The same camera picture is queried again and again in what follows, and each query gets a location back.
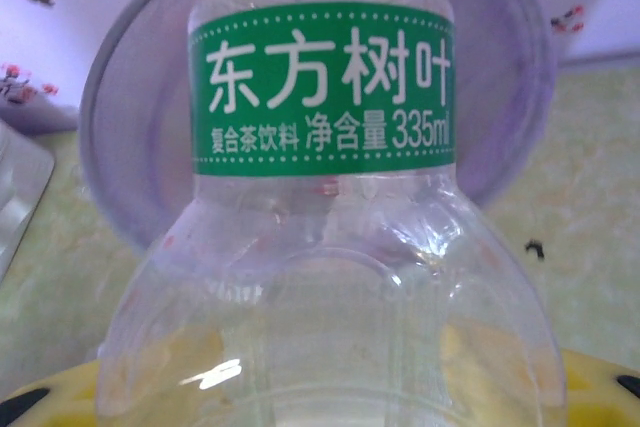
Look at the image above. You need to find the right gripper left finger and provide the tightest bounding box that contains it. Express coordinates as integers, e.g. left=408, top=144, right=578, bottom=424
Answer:
left=0, top=360, right=101, bottom=427

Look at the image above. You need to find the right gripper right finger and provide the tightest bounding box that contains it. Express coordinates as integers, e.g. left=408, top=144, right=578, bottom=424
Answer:
left=564, top=346, right=640, bottom=427

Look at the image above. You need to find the clear bottle green neck band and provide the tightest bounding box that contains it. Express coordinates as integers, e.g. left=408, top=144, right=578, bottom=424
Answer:
left=94, top=0, right=569, bottom=427

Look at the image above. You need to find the clear plastic bin purple rim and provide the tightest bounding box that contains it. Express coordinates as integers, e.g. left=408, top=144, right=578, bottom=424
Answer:
left=78, top=0, right=556, bottom=254

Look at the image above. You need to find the white lidded plastic box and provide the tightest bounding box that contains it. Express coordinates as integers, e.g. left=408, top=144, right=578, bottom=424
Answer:
left=0, top=119, right=55, bottom=278

